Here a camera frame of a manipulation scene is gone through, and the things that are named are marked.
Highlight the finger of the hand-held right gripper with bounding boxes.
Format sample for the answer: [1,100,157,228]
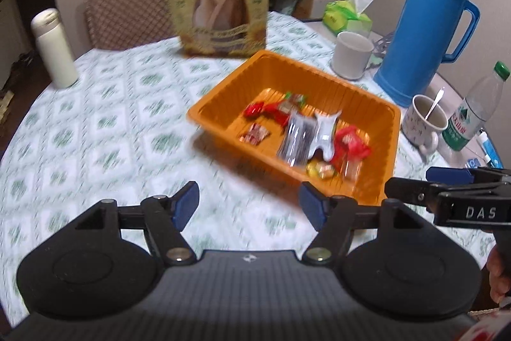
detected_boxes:
[384,177,474,212]
[425,166,476,184]

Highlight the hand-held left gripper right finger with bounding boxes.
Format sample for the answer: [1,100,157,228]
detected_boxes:
[300,181,426,266]

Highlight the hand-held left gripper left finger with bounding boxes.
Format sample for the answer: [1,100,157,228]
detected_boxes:
[74,181,200,267]

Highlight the yellow candy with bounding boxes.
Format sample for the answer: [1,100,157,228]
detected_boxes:
[305,160,335,179]

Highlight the green and black snack packet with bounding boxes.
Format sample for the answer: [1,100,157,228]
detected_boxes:
[277,113,318,167]

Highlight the medium red snack packet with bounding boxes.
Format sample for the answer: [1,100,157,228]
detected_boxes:
[332,125,372,166]

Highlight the large red and white snack packet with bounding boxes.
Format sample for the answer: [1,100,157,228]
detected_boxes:
[307,109,343,162]

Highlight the small red candy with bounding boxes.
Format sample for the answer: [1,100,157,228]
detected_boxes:
[240,123,270,145]
[244,102,266,119]

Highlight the green candy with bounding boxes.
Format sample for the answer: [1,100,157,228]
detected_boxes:
[285,93,309,108]

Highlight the orange plastic tray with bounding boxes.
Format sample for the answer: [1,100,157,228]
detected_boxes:
[187,49,402,206]

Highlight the person's right hand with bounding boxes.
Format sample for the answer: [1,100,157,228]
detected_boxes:
[486,245,511,306]

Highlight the blue flat box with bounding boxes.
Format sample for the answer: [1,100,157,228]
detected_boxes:
[465,129,504,170]

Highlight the patterned white mug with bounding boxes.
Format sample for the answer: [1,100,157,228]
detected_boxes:
[401,94,450,156]

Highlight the clear plastic water bottle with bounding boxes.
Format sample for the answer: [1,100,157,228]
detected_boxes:
[441,61,511,152]

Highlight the metal spoon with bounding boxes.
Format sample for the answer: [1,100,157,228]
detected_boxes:
[425,87,446,120]

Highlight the red and white garment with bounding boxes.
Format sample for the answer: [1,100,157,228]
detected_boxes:
[459,315,504,341]

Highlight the blue thermos jug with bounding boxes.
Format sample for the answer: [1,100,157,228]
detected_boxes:
[373,0,480,108]

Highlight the purple phone stand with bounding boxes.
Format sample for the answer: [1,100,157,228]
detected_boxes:
[371,34,396,60]

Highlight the plain white cup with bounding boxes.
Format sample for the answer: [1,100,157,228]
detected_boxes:
[331,31,374,81]

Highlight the green tissue pack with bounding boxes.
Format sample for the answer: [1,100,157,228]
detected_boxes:
[323,0,375,38]

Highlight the large sunflower seed bag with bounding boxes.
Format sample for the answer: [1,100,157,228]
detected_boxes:
[163,0,273,58]

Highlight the white thermos bottle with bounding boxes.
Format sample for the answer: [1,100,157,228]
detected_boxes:
[31,8,79,89]

